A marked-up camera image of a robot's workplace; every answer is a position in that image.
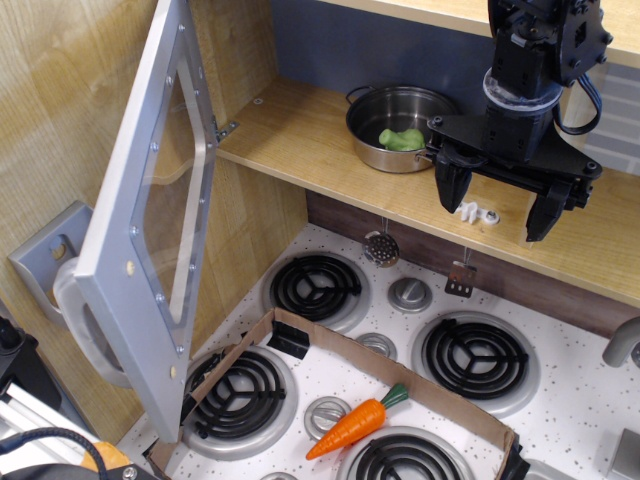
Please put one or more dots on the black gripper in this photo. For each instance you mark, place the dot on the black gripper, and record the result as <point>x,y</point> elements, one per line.
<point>522,149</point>

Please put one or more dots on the grey toy microwave door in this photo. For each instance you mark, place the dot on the grey toy microwave door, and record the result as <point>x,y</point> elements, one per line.
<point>130,297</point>

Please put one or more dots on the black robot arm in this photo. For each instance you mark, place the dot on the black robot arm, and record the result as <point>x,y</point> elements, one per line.
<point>537,92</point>

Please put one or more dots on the white door latch clip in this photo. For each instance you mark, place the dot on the white door latch clip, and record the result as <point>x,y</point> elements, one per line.
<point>471,212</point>

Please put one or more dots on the green toy vegetable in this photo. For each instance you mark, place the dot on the green toy vegetable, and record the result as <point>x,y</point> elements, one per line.
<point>407,140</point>

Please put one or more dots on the hanging toy spatula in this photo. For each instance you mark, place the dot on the hanging toy spatula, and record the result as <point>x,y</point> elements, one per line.
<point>461,277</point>

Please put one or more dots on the stainless steel pot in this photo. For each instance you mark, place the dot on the stainless steel pot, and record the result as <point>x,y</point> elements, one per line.
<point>372,110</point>

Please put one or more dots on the hanging toy strainer spoon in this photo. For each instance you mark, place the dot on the hanging toy strainer spoon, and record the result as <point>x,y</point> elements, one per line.
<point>380,248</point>

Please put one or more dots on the grey stove knob back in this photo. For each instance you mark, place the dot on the grey stove knob back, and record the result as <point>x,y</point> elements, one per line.
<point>410,295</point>

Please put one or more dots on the grey stove knob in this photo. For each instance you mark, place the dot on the grey stove knob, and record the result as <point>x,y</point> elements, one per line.
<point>323,414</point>
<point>379,343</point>
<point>410,295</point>

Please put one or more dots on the back right stove burner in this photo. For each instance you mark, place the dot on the back right stove burner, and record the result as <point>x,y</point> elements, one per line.
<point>480,357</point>

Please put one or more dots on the stove burner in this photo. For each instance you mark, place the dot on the stove burner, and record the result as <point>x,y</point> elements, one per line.
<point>403,452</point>
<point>324,288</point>
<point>480,357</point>
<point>247,411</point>

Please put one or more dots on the grey stove knob middle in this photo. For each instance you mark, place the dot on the grey stove knob middle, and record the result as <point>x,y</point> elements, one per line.
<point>379,343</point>

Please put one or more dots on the grey toy faucet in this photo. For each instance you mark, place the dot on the grey toy faucet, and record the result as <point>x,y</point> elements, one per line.
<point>624,344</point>

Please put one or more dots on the back left stove burner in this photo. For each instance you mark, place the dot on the back left stove burner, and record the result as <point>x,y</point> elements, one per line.
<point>324,288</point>

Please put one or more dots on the orange toy carrot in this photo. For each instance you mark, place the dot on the orange toy carrot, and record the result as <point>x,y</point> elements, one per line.
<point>364,420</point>

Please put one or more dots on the front right stove burner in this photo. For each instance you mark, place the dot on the front right stove burner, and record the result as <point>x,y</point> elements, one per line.
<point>403,452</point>

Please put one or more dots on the grey stove knob front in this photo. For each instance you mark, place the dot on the grey stove knob front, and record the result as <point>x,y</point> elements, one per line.
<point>323,414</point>

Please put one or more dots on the front left stove burner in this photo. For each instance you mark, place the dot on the front left stove burner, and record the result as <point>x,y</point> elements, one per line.
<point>247,411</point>

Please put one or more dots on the orange cloth piece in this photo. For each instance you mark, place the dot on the orange cloth piece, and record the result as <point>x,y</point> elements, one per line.
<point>112,457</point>

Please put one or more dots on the black device at left edge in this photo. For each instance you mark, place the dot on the black device at left edge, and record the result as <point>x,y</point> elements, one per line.
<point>22,366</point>

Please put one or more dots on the grey wall phone holder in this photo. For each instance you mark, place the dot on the grey wall phone holder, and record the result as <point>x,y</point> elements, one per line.
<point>39,258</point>

